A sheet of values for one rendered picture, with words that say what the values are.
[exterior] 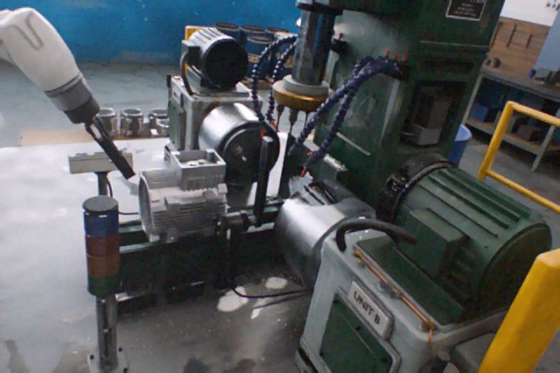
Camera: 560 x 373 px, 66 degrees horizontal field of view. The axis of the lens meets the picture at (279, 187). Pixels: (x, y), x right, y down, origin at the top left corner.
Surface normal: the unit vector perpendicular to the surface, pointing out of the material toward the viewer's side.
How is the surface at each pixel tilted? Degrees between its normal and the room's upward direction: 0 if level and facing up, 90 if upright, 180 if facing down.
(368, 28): 90
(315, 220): 43
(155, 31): 90
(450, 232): 0
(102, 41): 90
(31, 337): 0
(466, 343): 0
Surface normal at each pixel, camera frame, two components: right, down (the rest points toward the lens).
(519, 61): -0.86, 0.11
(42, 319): 0.15, -0.88
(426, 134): 0.46, 0.48
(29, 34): 0.51, 0.28
